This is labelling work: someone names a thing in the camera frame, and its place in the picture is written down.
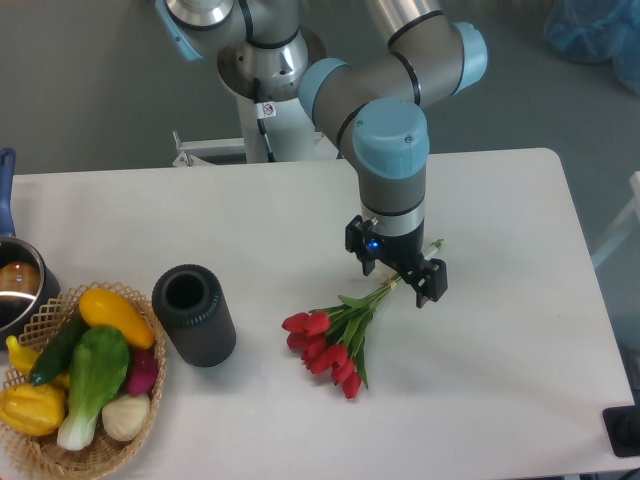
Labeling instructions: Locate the black device at table edge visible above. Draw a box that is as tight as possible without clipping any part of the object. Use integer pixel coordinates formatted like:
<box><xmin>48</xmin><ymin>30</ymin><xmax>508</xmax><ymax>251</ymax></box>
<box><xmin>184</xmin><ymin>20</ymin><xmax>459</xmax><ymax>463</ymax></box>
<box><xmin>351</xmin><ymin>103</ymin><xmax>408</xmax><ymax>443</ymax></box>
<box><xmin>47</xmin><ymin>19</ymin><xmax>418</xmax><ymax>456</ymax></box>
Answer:
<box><xmin>602</xmin><ymin>405</ymin><xmax>639</xmax><ymax>458</ymax></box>

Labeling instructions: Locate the yellow pepper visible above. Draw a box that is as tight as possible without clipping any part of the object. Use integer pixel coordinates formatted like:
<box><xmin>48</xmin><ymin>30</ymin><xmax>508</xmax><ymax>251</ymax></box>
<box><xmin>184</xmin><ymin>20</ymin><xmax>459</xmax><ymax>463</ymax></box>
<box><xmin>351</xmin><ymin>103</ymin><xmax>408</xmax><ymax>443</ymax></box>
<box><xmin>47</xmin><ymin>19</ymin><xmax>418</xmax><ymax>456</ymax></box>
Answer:
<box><xmin>5</xmin><ymin>335</ymin><xmax>70</xmax><ymax>391</ymax></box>

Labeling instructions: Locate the woven wicker basket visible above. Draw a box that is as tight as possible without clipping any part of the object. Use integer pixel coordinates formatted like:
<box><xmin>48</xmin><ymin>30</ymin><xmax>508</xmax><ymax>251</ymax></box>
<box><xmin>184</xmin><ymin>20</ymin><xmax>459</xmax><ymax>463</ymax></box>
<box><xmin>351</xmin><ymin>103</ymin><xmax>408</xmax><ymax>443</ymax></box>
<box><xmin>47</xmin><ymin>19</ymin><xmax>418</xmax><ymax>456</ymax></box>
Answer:
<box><xmin>1</xmin><ymin>282</ymin><xmax>166</xmax><ymax>479</ymax></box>

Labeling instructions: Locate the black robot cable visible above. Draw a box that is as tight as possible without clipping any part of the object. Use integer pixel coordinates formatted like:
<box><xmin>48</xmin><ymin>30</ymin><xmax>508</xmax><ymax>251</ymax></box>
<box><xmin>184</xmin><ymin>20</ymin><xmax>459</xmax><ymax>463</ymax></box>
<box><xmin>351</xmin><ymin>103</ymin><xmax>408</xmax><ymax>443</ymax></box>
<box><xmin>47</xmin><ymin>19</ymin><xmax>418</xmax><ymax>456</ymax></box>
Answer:
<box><xmin>251</xmin><ymin>77</ymin><xmax>277</xmax><ymax>163</ymax></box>

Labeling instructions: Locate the magenta radish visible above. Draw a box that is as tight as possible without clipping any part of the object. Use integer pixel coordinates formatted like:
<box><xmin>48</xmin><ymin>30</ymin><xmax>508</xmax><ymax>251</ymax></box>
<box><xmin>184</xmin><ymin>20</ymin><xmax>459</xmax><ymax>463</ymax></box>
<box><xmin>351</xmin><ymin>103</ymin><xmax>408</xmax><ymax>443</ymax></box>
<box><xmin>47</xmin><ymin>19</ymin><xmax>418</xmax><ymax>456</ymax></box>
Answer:
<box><xmin>125</xmin><ymin>350</ymin><xmax>159</xmax><ymax>395</ymax></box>

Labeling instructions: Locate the yellow ridged pumpkin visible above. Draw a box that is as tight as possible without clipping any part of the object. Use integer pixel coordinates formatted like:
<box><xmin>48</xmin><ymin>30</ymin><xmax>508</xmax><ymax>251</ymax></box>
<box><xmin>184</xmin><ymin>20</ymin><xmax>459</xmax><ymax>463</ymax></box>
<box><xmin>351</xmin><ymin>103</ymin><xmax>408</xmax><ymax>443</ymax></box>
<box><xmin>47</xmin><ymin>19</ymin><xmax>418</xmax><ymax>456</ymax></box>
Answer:
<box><xmin>1</xmin><ymin>383</ymin><xmax>66</xmax><ymax>437</ymax></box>

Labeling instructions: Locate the dark green cucumber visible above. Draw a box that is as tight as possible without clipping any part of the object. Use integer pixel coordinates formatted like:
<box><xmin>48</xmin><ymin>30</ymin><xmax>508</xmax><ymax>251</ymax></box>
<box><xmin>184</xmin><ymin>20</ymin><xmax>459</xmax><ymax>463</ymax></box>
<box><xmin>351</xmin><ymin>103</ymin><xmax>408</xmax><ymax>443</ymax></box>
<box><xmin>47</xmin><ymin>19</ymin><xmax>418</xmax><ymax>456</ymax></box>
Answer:
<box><xmin>28</xmin><ymin>312</ymin><xmax>89</xmax><ymax>386</ymax></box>

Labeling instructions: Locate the cream garlic bulb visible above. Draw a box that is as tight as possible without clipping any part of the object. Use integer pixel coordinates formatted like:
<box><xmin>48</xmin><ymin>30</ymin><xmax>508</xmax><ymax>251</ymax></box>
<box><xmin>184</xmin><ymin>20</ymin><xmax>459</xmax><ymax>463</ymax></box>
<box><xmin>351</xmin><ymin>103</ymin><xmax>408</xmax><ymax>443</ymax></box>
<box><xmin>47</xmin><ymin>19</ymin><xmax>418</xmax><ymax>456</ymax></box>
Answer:
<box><xmin>101</xmin><ymin>394</ymin><xmax>150</xmax><ymax>442</ymax></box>

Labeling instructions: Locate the green bok choy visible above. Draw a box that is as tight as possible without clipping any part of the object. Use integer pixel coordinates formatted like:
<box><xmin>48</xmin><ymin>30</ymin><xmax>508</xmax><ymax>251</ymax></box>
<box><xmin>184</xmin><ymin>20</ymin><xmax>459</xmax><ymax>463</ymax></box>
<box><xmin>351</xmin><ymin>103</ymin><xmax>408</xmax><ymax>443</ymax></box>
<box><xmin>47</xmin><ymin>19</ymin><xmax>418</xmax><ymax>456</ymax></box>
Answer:
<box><xmin>57</xmin><ymin>326</ymin><xmax>130</xmax><ymax>451</ymax></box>

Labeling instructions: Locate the white frame at right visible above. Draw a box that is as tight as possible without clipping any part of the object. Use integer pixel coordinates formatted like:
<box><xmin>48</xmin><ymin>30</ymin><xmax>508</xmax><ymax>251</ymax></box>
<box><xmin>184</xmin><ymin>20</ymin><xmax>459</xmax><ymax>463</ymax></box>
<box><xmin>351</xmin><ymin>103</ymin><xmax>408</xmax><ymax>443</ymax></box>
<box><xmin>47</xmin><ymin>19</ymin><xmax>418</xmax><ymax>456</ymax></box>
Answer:
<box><xmin>591</xmin><ymin>171</ymin><xmax>639</xmax><ymax>269</ymax></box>

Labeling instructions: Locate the yellow squash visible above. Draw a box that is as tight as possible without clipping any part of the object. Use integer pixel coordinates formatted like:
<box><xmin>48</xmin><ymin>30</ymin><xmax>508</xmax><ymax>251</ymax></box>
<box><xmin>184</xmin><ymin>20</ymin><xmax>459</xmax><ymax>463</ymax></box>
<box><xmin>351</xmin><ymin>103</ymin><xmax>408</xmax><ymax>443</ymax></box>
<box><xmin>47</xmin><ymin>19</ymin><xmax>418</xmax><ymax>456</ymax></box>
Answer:
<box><xmin>78</xmin><ymin>288</ymin><xmax>155</xmax><ymax>350</ymax></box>

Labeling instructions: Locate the dark grey ribbed vase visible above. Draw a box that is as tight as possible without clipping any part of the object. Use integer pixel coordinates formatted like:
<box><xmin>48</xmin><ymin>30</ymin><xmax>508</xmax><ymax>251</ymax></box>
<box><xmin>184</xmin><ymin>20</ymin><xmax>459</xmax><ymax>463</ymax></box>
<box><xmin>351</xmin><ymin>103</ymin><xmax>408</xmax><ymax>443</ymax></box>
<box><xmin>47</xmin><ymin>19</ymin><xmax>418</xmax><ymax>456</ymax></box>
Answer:
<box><xmin>152</xmin><ymin>264</ymin><xmax>236</xmax><ymax>368</ymax></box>

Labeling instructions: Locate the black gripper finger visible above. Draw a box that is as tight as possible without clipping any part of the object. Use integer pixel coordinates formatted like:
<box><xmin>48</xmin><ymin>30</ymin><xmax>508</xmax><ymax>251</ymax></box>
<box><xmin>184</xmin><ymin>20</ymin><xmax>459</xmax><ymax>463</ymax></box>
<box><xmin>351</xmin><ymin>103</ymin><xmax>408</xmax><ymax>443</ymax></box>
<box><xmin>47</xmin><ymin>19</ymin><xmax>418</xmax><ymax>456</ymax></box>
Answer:
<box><xmin>345</xmin><ymin>215</ymin><xmax>376</xmax><ymax>276</ymax></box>
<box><xmin>406</xmin><ymin>258</ymin><xmax>448</xmax><ymax>308</ymax></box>

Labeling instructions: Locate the dark pot with blue handle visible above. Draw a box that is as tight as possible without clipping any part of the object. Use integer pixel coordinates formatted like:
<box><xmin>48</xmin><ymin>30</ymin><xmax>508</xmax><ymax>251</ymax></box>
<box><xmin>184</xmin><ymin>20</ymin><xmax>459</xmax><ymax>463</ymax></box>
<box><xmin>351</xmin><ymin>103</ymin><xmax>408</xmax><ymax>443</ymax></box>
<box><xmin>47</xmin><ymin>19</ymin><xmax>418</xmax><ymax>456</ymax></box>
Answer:
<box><xmin>1</xmin><ymin>148</ymin><xmax>61</xmax><ymax>350</ymax></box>

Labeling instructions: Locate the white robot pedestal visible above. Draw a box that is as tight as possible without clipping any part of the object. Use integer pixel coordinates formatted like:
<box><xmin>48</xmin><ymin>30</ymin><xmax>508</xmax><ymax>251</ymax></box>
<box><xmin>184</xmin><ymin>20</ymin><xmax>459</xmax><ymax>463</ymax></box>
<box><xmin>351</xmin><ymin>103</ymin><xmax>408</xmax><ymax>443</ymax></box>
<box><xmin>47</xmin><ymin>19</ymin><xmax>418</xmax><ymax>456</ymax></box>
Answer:
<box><xmin>172</xmin><ymin>27</ymin><xmax>344</xmax><ymax>168</ymax></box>

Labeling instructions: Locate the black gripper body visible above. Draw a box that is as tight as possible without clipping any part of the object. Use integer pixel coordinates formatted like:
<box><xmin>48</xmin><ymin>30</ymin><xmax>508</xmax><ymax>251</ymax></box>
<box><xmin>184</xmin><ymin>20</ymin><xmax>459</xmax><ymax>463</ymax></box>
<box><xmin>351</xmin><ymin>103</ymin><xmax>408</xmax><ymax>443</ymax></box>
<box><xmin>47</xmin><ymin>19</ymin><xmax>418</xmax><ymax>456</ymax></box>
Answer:
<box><xmin>367</xmin><ymin>220</ymin><xmax>425</xmax><ymax>273</ymax></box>

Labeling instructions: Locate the red tulip bouquet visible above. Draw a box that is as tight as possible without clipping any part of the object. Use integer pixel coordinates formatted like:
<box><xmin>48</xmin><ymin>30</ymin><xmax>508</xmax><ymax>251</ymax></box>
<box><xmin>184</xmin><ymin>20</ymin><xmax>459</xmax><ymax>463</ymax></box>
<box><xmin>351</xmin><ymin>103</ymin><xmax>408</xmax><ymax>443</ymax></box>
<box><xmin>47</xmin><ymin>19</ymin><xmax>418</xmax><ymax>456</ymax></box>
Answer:
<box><xmin>281</xmin><ymin>238</ymin><xmax>446</xmax><ymax>400</ymax></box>

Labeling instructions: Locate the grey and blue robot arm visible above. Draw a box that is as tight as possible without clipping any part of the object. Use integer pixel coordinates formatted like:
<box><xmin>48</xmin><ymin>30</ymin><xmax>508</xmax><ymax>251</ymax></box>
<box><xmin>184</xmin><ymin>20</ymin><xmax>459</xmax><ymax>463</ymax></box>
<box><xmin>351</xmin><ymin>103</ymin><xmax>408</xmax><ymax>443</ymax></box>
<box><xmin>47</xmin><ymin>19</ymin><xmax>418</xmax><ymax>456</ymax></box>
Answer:
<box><xmin>155</xmin><ymin>1</ymin><xmax>488</xmax><ymax>305</ymax></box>

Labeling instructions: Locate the blue plastic bag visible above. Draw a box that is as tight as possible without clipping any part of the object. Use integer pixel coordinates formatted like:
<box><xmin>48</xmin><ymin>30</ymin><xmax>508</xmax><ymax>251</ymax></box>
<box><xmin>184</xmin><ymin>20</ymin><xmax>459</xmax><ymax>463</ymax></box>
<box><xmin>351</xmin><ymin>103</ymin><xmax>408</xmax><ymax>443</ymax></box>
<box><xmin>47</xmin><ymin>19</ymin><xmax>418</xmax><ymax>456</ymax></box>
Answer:
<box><xmin>544</xmin><ymin>1</ymin><xmax>639</xmax><ymax>94</ymax></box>

